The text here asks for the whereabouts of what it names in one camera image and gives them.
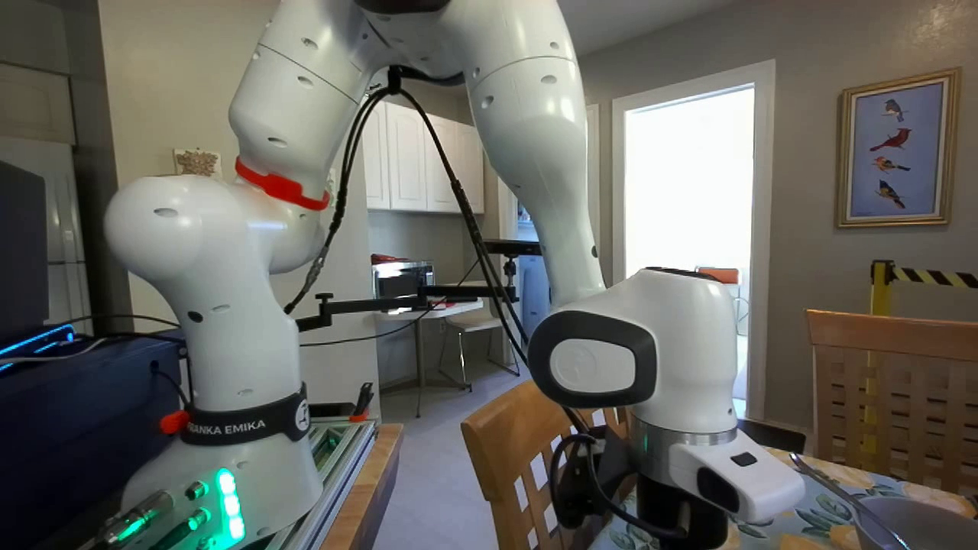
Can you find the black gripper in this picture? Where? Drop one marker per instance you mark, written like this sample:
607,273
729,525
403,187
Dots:
677,522

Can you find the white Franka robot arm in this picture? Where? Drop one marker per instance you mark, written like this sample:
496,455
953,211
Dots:
234,338

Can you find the orange white folding chair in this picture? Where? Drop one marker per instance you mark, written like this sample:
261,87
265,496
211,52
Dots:
724,276

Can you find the white metal leg desk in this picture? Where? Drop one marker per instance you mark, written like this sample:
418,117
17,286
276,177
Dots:
448,324

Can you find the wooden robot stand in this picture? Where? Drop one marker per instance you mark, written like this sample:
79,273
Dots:
368,499

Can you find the black orange bar clamp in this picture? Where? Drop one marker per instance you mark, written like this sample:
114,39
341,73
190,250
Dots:
341,407

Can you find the grey countertop appliance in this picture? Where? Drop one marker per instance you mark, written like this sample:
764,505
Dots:
403,276

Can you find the framed bird picture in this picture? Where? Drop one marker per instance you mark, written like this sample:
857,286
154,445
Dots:
897,149

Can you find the beige woven basket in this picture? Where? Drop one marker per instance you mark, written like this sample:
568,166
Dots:
197,161

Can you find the dark blue bag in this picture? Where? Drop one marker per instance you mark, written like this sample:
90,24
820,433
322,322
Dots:
72,430

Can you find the black monitor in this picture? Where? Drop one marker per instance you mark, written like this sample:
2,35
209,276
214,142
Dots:
20,254

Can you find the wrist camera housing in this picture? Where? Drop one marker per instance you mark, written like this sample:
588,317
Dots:
754,490

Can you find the black exterior camera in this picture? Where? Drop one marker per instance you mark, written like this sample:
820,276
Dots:
510,247

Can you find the white doorway frame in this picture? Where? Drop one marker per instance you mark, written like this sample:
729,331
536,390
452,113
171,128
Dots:
765,204

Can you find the aluminium mounting frame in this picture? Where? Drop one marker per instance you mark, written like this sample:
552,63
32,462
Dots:
341,461

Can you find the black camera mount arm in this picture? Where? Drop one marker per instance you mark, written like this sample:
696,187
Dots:
407,301

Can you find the white wall cabinets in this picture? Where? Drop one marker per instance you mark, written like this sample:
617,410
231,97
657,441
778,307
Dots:
403,154

